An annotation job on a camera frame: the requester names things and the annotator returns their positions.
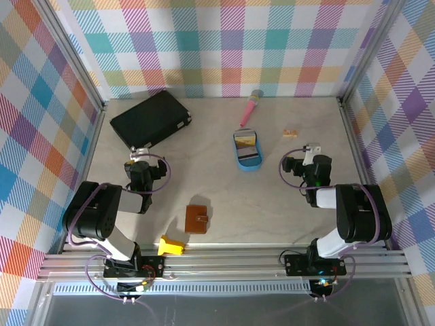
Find blue oval tray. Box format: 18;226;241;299
232;128;264;173

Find brown leather card holder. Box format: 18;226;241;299
184;204;209;234

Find gold credit card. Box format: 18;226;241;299
234;132;257;148

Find magnetic stripe credit card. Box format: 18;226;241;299
237;145;260;162

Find black hard case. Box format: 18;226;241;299
109;89;192;152

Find yellow plastic finger part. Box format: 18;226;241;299
157;234;186;256

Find pink toy microphone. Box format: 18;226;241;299
239;89;264;128

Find small controller board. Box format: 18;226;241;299
309;278;338;295
116;280;151;295

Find grey metal panel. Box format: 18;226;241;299
43;293;419;326

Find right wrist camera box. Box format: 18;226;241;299
303;143;322;167

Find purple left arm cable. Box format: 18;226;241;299
66;153;171;306

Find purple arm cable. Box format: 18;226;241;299
279;146;380;303
66;153;171;306

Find aluminium side rail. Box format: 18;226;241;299
337;96;395;252
58;101;109;255

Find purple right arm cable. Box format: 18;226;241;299
279;146;380;303

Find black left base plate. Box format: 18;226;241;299
103;256;166;278

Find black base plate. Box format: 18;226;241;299
284;253;347;276
103;256;166;278

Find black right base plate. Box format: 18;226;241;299
284;253;347;276

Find aluminium frame rail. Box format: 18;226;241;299
37;249;413;283

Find aluminium frame post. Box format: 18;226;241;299
33;0;108;115
338;0;408;106

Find white slotted cable duct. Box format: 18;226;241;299
53;284;312;295

